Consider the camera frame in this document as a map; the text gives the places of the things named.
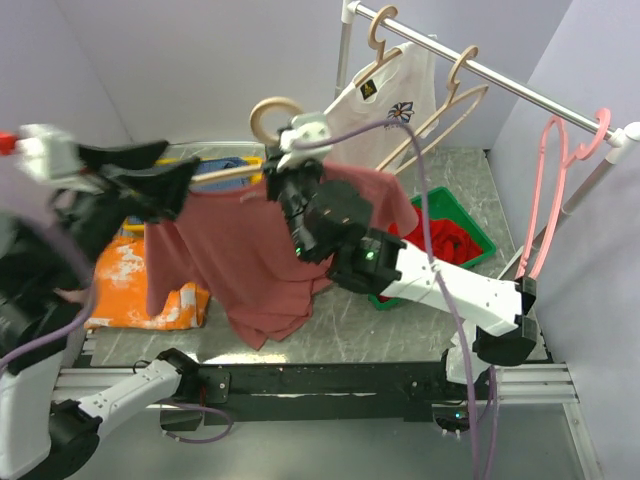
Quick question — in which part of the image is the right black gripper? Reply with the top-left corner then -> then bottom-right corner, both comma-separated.
262,142 -> 324,263

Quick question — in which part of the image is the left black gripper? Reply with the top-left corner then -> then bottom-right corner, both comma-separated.
40,136 -> 203,288

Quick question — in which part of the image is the dusty pink t shirt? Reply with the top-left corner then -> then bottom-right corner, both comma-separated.
143,160 -> 420,351

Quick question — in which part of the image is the green plastic tray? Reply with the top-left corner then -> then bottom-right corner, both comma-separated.
368,187 -> 497,311

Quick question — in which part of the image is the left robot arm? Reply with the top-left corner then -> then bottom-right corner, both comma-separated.
1,138 -> 200,479

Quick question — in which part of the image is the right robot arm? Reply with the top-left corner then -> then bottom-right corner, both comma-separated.
262,146 -> 538,366

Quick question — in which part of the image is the blue checked shirt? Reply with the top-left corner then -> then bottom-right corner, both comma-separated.
192,157 -> 251,192

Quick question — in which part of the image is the white t shirt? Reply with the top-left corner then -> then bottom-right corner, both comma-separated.
325,42 -> 436,168

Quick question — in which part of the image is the beige hanger holding white shirt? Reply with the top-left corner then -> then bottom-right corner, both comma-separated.
353,5 -> 402,87

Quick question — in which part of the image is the red t shirt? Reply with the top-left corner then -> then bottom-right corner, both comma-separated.
387,217 -> 486,271

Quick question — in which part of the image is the pink plastic hanger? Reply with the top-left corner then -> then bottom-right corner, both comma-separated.
514,107 -> 613,280

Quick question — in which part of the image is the yellow plastic tray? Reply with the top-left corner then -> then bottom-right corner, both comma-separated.
122,156 -> 263,235

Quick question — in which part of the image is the orange white patterned cloth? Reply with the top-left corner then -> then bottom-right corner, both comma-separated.
84,236 -> 209,331

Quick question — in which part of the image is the black base bar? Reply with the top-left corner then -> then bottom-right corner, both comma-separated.
172,361 -> 467,422

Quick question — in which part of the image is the metal clothes rack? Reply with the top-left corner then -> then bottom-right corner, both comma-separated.
335,1 -> 639,278

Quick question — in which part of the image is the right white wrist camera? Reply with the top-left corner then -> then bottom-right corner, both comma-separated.
276,112 -> 331,173

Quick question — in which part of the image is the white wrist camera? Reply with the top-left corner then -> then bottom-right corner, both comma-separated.
1,124 -> 87,191
276,112 -> 331,173

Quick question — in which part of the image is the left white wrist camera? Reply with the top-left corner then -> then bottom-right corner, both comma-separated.
1,124 -> 87,191

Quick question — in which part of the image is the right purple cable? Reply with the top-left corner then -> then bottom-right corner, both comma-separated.
294,118 -> 499,480

